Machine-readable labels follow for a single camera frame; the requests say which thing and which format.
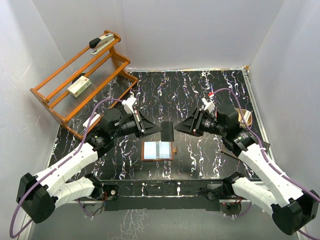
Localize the white staples box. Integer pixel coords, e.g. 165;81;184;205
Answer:
67;76;92;98

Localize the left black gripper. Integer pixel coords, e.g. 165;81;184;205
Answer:
111;109;163;139

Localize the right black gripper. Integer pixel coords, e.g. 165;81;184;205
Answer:
174;107;227;137

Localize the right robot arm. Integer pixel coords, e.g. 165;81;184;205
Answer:
174;105;319;236

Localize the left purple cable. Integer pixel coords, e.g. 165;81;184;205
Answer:
9;98;126;239

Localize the purple cable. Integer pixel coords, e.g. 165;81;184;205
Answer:
9;98;126;239
208;87;320;240

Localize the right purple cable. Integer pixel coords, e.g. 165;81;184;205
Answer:
208;87;320;240

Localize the black and beige stapler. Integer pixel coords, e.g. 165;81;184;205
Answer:
89;33;115;55

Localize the orange wooden shelf rack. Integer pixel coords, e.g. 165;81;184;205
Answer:
30;30;138;139

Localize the silver card in tray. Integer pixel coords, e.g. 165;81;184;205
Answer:
243;110;252;126

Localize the beige oval tray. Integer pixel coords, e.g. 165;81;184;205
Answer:
235;108;253;128

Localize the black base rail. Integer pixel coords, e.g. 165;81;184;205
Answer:
74;178;253;212

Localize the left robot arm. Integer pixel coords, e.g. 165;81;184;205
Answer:
16;108;162;224

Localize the small white box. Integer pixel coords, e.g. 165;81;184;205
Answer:
82;114;101;129

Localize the brown leather card holder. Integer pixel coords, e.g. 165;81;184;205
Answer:
141;141;178;161

